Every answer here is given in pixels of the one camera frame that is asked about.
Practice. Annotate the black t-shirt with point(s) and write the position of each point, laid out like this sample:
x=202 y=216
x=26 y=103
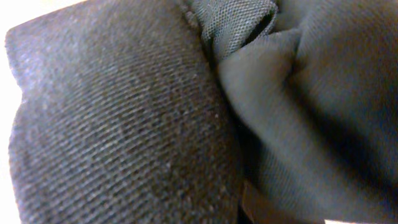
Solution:
x=185 y=111

